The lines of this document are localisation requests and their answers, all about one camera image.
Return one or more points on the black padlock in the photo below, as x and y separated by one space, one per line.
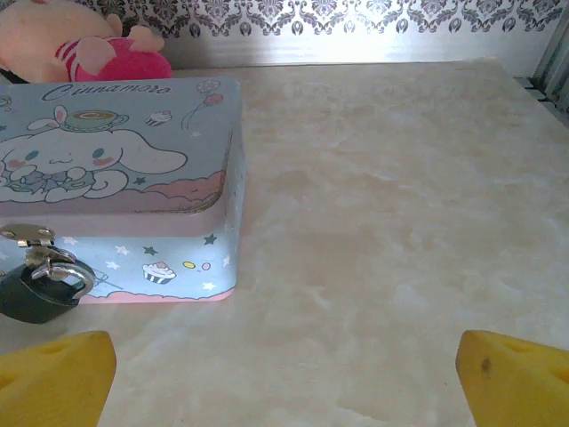
31 298

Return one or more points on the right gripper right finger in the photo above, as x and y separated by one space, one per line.
520 387

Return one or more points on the aluminium frame post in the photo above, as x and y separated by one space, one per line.
555 66

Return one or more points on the pink plush doll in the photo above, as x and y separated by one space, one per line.
44 40

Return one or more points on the blue cartoon tin box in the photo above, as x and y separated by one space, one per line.
133 133

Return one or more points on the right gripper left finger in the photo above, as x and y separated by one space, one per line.
49 382

